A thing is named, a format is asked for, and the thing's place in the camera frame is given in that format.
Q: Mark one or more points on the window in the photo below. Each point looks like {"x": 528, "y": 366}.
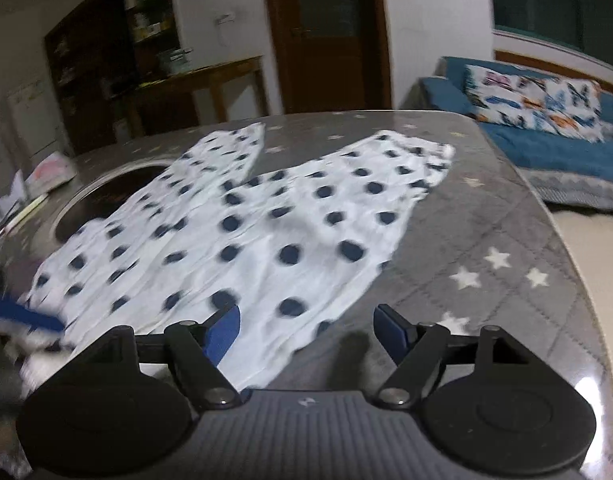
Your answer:
{"x": 556, "y": 5}

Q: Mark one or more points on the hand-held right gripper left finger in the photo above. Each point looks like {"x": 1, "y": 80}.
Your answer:
{"x": 225, "y": 328}

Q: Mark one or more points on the papers and booklets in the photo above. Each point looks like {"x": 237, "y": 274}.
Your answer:
{"x": 31, "y": 185}

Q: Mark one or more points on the blue sofa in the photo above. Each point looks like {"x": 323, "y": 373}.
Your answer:
{"x": 546, "y": 145}

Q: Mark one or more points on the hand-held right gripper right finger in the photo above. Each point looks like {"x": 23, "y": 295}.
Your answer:
{"x": 389, "y": 329}

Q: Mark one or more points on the butterfly print pillow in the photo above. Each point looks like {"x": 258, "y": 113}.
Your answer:
{"x": 534, "y": 100}

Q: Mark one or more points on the white polka dot pants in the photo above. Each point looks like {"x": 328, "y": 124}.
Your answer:
{"x": 246, "y": 230}

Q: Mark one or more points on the wooden side table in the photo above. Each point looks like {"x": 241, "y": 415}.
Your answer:
{"x": 206, "y": 90}

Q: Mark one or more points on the dark wooden bookshelf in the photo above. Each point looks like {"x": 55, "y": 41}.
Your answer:
{"x": 111, "y": 55}

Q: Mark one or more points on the white refrigerator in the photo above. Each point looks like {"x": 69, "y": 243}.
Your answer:
{"x": 29, "y": 120}

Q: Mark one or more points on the brown wooden door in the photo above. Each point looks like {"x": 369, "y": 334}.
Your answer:
{"x": 331, "y": 35}

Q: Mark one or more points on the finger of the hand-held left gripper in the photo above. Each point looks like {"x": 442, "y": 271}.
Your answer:
{"x": 24, "y": 314}

